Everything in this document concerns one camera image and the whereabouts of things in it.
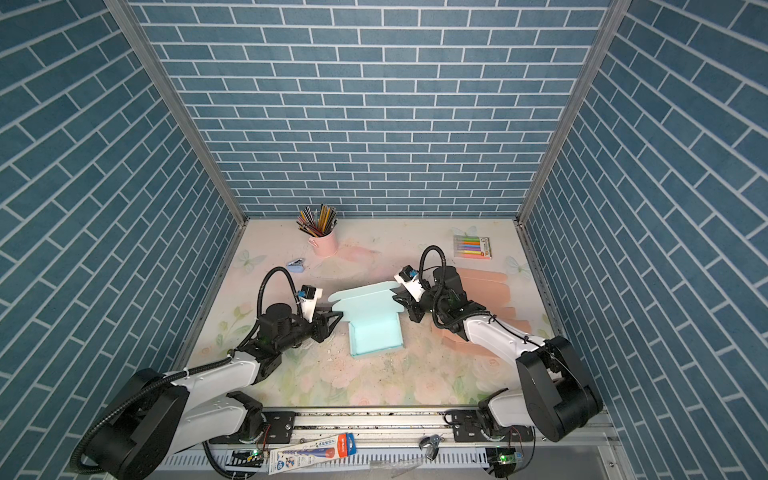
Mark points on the pink pencil bucket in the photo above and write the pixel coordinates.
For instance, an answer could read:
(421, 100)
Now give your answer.
(324, 246)

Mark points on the small metal clip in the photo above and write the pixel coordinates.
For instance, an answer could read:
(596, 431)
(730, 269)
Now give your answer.
(430, 445)

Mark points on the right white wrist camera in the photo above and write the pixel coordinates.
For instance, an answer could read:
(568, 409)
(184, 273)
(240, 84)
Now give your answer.
(409, 279)

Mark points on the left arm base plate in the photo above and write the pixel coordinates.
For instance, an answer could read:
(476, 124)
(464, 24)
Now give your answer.
(276, 428)

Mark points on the pink flat paper box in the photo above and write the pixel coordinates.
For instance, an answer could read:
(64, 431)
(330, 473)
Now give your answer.
(514, 300)

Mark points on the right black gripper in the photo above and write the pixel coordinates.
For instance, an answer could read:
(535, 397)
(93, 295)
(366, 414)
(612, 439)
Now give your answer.
(417, 303)

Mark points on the pack of coloured markers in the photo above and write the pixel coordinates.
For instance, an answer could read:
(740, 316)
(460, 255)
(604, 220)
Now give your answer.
(472, 247)

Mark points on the light blue paper box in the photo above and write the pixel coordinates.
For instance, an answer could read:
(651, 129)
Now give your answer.
(373, 317)

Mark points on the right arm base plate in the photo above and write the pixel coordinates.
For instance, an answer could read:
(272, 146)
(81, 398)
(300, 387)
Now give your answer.
(476, 425)

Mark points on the red blue white package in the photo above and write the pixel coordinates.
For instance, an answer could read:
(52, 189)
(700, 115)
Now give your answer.
(304, 455)

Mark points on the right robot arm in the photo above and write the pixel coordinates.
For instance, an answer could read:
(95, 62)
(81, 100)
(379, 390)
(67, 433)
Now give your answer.
(558, 393)

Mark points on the bundle of coloured pencils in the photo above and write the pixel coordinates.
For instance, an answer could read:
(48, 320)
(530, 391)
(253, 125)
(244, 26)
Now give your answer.
(317, 223)

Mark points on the aluminium mounting rail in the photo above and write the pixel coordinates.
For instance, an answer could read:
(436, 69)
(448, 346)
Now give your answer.
(372, 429)

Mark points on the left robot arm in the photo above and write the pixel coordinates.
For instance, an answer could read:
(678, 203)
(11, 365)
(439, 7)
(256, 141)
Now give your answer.
(177, 394)

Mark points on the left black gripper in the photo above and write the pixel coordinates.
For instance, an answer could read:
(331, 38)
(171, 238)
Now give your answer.
(321, 325)

